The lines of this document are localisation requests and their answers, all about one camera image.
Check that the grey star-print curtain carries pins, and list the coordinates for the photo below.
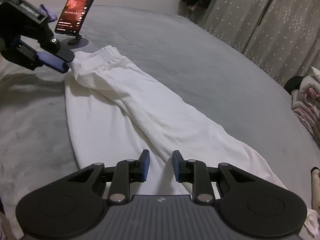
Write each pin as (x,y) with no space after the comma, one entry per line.
(287,30)
(232,10)

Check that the beige folded garment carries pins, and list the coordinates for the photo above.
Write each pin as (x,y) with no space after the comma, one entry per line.
(316,192)

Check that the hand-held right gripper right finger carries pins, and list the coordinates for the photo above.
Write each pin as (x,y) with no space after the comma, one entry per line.
(177,166)

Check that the black smartphone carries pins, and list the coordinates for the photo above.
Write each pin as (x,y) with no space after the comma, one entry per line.
(77,7)

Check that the purple cloth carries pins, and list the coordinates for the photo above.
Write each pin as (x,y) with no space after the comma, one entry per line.
(48,12)

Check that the white long-sleeve shirt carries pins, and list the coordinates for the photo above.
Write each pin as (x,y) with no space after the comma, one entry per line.
(125,110)

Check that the dark round phone stand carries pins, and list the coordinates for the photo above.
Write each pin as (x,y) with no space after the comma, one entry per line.
(80,43)

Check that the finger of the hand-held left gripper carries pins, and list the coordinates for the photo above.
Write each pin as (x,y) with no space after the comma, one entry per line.
(52,61)
(65,55)

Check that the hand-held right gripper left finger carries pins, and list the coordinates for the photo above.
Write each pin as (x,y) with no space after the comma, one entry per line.
(145,165)

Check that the folded floral quilt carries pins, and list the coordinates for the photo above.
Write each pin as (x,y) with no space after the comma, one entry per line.
(307,100)

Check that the grey bed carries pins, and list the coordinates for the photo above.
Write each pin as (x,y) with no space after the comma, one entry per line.
(175,55)

